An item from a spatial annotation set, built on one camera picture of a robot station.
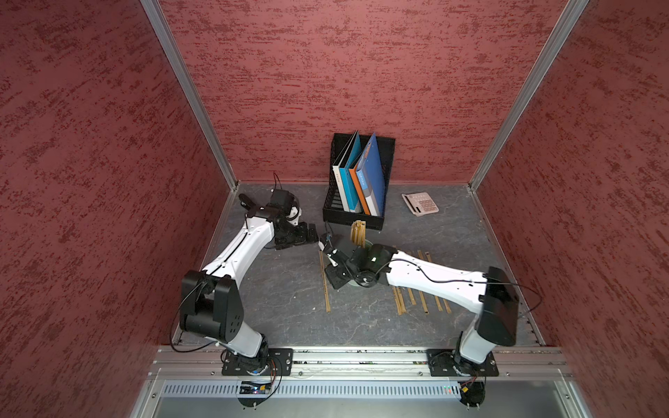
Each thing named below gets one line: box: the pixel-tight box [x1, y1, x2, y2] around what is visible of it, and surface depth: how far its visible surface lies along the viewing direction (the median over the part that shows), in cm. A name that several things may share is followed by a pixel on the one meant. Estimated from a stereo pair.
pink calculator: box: [400, 191, 440, 217], surface depth 114 cm
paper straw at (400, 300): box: [394, 286, 407, 316], surface depth 87 cm
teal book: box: [338, 130, 363, 214], surface depth 93 cm
